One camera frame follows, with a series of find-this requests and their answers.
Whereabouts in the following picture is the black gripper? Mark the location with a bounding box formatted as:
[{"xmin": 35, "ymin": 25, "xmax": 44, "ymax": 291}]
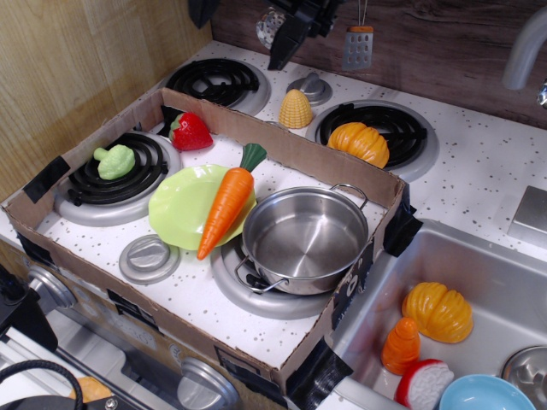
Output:
[{"xmin": 188, "ymin": 0, "xmax": 344, "ymax": 71}]

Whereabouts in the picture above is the light green plastic plate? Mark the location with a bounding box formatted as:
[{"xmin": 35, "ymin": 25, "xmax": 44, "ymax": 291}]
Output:
[{"xmin": 149, "ymin": 165, "xmax": 256, "ymax": 252}]

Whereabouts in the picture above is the orange toy carrot piece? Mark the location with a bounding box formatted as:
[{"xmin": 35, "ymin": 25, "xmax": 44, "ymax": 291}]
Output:
[{"xmin": 380, "ymin": 317, "xmax": 421, "ymax": 376}]

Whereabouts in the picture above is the silver slotted ladle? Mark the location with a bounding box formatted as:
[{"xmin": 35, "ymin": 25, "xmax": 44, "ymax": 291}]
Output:
[{"xmin": 256, "ymin": 7, "xmax": 285, "ymax": 50}]

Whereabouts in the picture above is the back left black burner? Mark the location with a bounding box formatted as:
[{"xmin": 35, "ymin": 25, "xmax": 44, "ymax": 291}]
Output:
[{"xmin": 159, "ymin": 58, "xmax": 271, "ymax": 116}]

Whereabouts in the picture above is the black burner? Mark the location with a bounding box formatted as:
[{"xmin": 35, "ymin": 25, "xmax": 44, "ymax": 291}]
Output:
[
  {"xmin": 55, "ymin": 132, "xmax": 182, "ymax": 227},
  {"xmin": 305, "ymin": 100, "xmax": 439, "ymax": 183},
  {"xmin": 159, "ymin": 58, "xmax": 271, "ymax": 116}
]

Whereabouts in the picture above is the silver stove knob back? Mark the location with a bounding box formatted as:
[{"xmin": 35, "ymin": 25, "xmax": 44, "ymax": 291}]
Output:
[{"xmin": 286, "ymin": 73, "xmax": 332, "ymax": 107}]

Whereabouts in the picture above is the silver stove knob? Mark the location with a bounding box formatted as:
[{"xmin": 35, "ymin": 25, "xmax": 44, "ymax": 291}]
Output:
[
  {"xmin": 286, "ymin": 73, "xmax": 332, "ymax": 107},
  {"xmin": 119, "ymin": 234, "xmax": 180, "ymax": 285}
]

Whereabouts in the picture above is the yellow toy corn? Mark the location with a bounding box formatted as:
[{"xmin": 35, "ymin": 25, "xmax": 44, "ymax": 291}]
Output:
[{"xmin": 278, "ymin": 89, "xmax": 313, "ymax": 129}]

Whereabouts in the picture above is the silver toy spatula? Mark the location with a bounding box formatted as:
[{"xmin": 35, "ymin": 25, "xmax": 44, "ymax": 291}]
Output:
[{"xmin": 342, "ymin": 1, "xmax": 374, "ymax": 72}]

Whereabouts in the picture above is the red toy strawberry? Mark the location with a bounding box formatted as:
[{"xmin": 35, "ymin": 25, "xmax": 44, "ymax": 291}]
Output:
[{"xmin": 168, "ymin": 112, "xmax": 214, "ymax": 151}]

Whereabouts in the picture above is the orange toy pumpkin on stove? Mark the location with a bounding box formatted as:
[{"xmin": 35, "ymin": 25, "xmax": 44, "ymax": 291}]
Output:
[{"xmin": 327, "ymin": 122, "xmax": 390, "ymax": 168}]

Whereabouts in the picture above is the green toy broccoli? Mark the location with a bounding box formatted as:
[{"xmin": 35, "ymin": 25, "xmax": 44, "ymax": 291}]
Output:
[{"xmin": 93, "ymin": 144, "xmax": 136, "ymax": 180}]

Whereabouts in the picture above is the back right black burner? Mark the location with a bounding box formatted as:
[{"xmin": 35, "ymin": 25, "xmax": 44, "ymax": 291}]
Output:
[{"xmin": 305, "ymin": 100, "xmax": 439, "ymax": 183}]

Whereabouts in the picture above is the stainless steel pot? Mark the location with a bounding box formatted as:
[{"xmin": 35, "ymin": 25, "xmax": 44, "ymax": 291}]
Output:
[{"xmin": 240, "ymin": 184, "xmax": 368, "ymax": 296}]

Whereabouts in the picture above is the front left black burner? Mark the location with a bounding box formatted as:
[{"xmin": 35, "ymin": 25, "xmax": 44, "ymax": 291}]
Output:
[{"xmin": 55, "ymin": 132, "xmax": 182, "ymax": 227}]

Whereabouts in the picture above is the silver stove knob front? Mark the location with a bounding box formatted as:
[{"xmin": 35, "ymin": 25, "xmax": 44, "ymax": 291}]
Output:
[{"xmin": 119, "ymin": 234, "xmax": 180, "ymax": 285}]

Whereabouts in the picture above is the front right grey burner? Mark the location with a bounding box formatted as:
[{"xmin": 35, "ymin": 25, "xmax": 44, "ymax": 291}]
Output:
[{"xmin": 210, "ymin": 237, "xmax": 330, "ymax": 319}]

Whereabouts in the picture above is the grey faucet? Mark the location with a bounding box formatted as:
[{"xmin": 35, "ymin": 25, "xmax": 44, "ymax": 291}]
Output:
[{"xmin": 502, "ymin": 7, "xmax": 546, "ymax": 91}]

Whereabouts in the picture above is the brown cardboard fence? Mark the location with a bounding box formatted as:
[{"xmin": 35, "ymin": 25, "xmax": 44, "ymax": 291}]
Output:
[{"xmin": 4, "ymin": 89, "xmax": 412, "ymax": 394}]

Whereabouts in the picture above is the silver oven knob left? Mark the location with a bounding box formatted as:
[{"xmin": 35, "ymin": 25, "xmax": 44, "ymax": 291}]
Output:
[{"xmin": 28, "ymin": 266, "xmax": 77, "ymax": 314}]

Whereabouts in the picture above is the silver oven knob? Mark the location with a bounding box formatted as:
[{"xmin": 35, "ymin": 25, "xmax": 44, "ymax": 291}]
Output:
[
  {"xmin": 28, "ymin": 266, "xmax": 77, "ymax": 314},
  {"xmin": 177, "ymin": 357, "xmax": 239, "ymax": 410}
]

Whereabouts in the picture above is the grey metal block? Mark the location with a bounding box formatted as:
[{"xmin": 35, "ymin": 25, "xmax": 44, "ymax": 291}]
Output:
[{"xmin": 508, "ymin": 185, "xmax": 547, "ymax": 249}]

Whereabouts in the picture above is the orange toy pumpkin in sink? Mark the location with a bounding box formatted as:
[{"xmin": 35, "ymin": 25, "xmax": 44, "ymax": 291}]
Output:
[{"xmin": 402, "ymin": 282, "xmax": 473, "ymax": 343}]

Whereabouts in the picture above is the black device at left edge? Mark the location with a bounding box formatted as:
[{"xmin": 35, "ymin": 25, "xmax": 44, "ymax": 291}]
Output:
[{"xmin": 1, "ymin": 266, "xmax": 58, "ymax": 352}]

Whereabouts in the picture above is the silver oven knob right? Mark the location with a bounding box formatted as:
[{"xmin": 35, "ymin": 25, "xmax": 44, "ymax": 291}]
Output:
[{"xmin": 177, "ymin": 357, "xmax": 239, "ymax": 410}]

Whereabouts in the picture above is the steel sink basin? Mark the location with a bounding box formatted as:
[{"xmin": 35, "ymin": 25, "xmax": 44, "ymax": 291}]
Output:
[{"xmin": 323, "ymin": 220, "xmax": 546, "ymax": 409}]

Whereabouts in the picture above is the yellow sponge piece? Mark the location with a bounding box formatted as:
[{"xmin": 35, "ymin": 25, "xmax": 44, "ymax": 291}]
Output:
[{"xmin": 78, "ymin": 376, "xmax": 112, "ymax": 403}]

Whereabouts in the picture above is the red white toy mushroom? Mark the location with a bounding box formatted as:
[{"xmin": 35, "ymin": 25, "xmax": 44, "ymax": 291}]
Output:
[{"xmin": 394, "ymin": 359, "xmax": 455, "ymax": 410}]

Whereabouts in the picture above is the light blue bowl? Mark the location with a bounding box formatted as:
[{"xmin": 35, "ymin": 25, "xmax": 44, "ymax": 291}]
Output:
[{"xmin": 438, "ymin": 374, "xmax": 535, "ymax": 410}]

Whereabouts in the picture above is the silver sink drain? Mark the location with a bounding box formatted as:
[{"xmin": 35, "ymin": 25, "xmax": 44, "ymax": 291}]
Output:
[{"xmin": 501, "ymin": 346, "xmax": 546, "ymax": 409}]

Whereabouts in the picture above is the black cable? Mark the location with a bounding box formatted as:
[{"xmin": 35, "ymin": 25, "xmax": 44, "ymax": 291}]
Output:
[{"xmin": 0, "ymin": 359, "xmax": 85, "ymax": 410}]

